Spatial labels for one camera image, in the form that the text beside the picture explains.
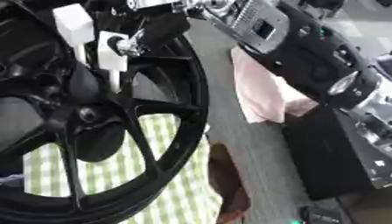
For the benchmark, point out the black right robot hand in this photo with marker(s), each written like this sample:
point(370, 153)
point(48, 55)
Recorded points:
point(163, 30)

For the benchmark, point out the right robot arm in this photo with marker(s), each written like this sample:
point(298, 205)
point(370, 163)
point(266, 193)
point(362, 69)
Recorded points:
point(306, 49)

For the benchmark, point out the white pin with flat head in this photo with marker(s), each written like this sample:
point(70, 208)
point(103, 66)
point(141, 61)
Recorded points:
point(112, 55)

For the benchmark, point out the black spoked wheel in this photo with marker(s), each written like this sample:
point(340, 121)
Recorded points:
point(191, 96)

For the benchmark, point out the pale pink cloth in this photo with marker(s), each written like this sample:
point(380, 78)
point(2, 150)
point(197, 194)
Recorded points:
point(260, 93)

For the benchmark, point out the black round object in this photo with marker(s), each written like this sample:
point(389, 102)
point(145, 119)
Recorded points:
point(100, 145)

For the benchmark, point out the black box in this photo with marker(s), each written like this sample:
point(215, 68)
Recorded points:
point(326, 154)

